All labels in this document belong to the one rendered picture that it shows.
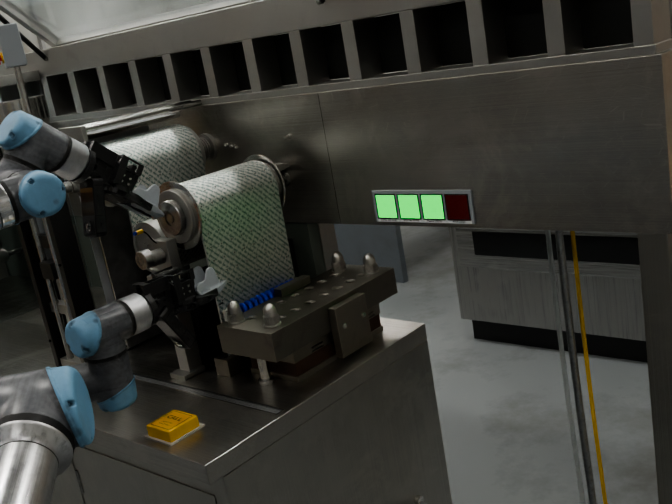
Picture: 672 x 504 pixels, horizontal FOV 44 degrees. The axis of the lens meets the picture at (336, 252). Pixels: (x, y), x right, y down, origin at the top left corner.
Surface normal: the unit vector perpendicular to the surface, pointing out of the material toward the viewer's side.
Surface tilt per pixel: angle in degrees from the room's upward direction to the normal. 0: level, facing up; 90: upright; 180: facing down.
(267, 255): 90
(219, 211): 90
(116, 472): 90
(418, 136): 90
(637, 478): 0
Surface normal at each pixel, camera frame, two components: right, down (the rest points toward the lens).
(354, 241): -0.67, 0.30
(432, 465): 0.75, 0.04
